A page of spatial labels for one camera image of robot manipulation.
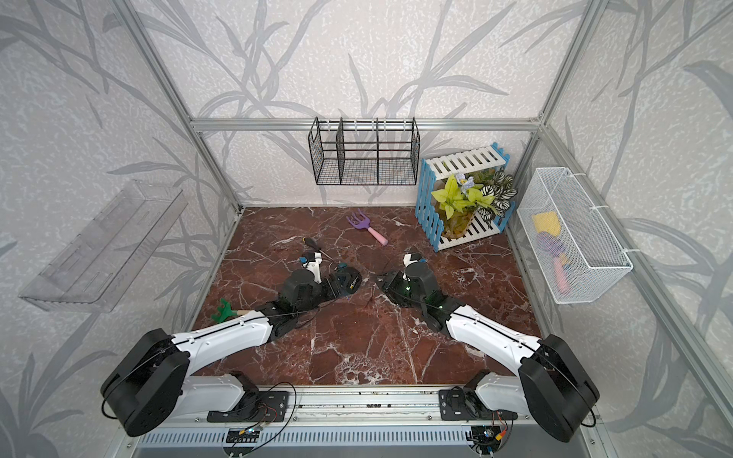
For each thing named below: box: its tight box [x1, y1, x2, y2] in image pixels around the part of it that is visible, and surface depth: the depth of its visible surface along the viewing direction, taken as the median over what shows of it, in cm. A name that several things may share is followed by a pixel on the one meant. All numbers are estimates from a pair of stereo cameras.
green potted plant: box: [430, 168, 518, 240], surface depth 91 cm
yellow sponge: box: [532, 210, 561, 237], surface depth 88 cm
